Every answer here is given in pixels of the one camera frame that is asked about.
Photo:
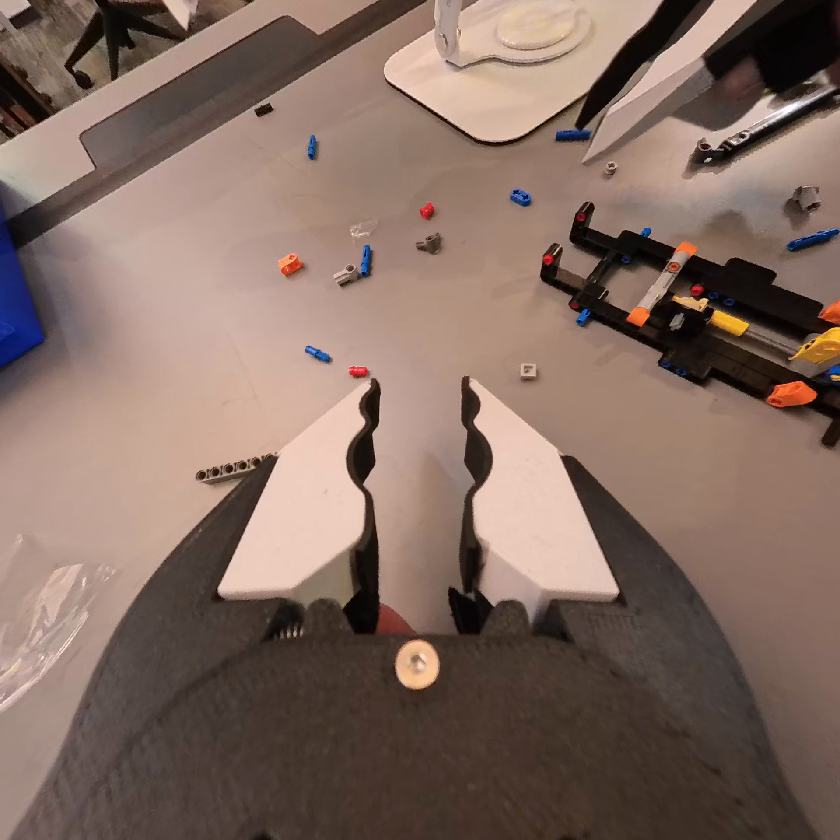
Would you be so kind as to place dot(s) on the blue storage bin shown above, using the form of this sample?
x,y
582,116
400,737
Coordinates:
x,y
16,295

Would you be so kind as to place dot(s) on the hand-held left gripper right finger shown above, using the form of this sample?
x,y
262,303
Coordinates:
x,y
544,525

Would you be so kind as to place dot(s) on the dark grey lego connector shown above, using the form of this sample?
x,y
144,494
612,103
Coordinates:
x,y
707,152
428,244

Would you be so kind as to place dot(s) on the clear plastic bag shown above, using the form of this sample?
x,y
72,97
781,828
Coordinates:
x,y
39,623

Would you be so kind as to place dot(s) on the blue two-hole lego liftarm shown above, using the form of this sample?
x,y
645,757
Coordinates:
x,y
520,197

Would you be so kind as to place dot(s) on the black lego liftarm axle tube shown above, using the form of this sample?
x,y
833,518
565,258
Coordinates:
x,y
581,233

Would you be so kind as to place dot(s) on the clear lego piece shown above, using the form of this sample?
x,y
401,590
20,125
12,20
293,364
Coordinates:
x,y
363,228

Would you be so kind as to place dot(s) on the dark grey lego beam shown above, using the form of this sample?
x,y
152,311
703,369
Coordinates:
x,y
229,470

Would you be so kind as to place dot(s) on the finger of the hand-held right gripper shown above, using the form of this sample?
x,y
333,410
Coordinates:
x,y
676,72
636,52

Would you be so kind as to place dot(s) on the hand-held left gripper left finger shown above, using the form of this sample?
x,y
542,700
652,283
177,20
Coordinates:
x,y
295,525

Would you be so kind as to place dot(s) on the black lego chassis assembly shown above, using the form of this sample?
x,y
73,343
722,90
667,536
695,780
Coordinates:
x,y
741,272

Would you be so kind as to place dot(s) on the light grey square lego piece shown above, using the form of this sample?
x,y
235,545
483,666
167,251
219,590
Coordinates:
x,y
523,375

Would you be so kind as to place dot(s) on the short blue lego pin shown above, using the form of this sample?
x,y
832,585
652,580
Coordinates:
x,y
317,354

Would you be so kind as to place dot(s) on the black lego liftarm blue pin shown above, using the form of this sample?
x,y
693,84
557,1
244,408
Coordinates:
x,y
577,279

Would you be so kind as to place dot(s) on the black office chair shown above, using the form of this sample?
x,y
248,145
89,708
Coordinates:
x,y
111,33

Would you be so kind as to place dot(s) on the black lego gear rack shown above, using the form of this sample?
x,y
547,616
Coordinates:
x,y
774,118

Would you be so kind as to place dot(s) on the grey lego tube connector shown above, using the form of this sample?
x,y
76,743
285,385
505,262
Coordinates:
x,y
344,274

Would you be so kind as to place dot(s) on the light grey lego connector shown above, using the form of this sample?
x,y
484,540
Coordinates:
x,y
805,198

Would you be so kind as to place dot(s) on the orange lego connector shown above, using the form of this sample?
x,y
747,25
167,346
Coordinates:
x,y
290,264

